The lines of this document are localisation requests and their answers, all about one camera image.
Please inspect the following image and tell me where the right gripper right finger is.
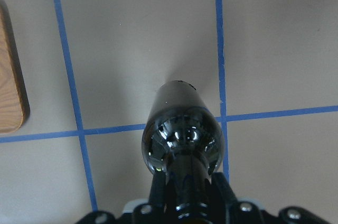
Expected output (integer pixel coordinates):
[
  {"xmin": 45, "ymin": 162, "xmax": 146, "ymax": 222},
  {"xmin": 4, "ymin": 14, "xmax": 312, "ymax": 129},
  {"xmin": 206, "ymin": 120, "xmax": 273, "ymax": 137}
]
[{"xmin": 211, "ymin": 172, "xmax": 238, "ymax": 208}]

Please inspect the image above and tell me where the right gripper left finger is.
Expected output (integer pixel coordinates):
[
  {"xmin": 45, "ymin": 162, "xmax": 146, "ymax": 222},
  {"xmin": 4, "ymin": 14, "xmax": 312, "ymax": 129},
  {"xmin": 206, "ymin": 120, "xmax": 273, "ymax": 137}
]
[{"xmin": 148, "ymin": 173, "xmax": 167, "ymax": 211}]

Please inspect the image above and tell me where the dark wine bottle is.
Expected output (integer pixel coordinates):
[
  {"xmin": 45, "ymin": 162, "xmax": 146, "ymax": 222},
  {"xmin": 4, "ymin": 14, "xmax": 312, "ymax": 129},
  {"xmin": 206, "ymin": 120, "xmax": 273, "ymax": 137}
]
[{"xmin": 142, "ymin": 80, "xmax": 224, "ymax": 223}]

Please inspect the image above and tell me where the wooden tray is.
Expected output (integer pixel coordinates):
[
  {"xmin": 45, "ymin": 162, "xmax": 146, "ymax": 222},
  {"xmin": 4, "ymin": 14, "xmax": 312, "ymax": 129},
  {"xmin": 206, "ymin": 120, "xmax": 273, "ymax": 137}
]
[{"xmin": 1, "ymin": 0, "xmax": 30, "ymax": 134}]

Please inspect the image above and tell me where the brown paper table mat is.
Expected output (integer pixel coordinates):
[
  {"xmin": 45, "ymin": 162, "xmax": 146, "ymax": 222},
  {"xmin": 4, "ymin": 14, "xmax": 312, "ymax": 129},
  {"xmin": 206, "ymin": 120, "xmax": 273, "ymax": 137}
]
[{"xmin": 1, "ymin": 0, "xmax": 337, "ymax": 223}]

